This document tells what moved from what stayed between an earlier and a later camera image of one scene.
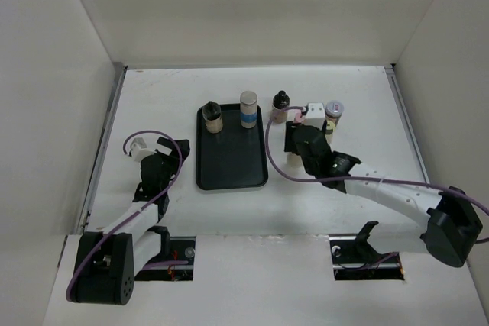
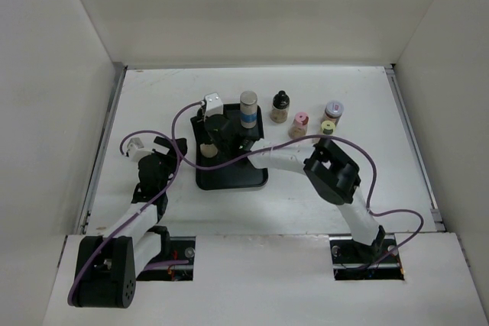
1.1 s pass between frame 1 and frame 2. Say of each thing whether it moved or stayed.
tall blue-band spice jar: stayed
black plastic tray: stayed
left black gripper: stayed
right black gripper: moved
